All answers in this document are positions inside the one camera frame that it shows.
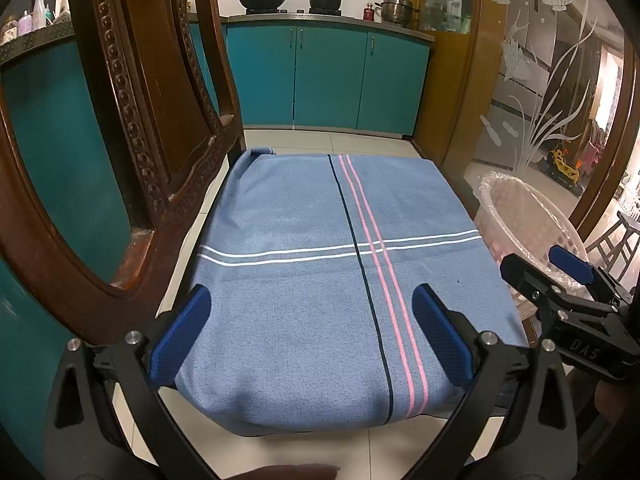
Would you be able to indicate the yellow wooden glass cabinet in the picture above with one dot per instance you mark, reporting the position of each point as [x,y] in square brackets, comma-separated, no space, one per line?
[445,60]

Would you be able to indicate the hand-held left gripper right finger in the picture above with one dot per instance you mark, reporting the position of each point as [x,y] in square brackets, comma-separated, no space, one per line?
[442,335]

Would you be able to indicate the wooden stool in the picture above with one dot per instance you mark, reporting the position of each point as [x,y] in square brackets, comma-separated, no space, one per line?
[612,245]

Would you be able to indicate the grey kitchen countertop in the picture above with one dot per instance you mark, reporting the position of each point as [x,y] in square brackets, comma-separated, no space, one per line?
[325,17]

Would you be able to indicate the yellow toy excavator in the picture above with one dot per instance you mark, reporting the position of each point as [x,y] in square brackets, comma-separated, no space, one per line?
[565,167]

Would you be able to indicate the white spray bottle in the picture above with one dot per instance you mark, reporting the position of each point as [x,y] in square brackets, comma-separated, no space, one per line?
[40,7]

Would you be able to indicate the etched glass sliding door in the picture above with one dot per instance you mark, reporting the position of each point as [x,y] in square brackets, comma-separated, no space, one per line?
[550,60]

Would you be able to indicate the person's left hand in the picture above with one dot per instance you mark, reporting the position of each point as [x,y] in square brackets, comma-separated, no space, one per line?
[290,474]

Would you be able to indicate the clear plastic basket liner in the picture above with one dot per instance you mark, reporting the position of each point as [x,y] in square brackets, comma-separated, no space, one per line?
[525,205]

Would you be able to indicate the carved wooden chair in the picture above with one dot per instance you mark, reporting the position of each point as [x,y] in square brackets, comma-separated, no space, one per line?
[150,85]

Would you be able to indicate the teal kitchen cabinets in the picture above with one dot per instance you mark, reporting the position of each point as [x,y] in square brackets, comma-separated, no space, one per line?
[325,75]

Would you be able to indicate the small red bottle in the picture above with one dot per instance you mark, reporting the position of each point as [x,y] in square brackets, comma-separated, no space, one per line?
[369,14]

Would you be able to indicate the white plastic lattice basket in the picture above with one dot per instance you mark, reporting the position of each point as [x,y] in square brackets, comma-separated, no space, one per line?
[505,232]

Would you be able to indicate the pink bottle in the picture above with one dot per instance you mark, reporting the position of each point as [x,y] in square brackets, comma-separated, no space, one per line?
[25,24]

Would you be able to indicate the gas stove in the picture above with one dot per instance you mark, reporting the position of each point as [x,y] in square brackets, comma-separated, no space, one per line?
[295,11]

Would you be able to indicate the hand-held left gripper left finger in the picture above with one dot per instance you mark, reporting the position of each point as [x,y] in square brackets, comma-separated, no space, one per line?
[180,335]

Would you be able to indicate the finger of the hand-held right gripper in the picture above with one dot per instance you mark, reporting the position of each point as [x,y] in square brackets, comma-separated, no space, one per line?
[525,277]
[570,261]

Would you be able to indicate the blue striped towel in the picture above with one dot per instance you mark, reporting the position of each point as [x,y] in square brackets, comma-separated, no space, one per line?
[300,310]

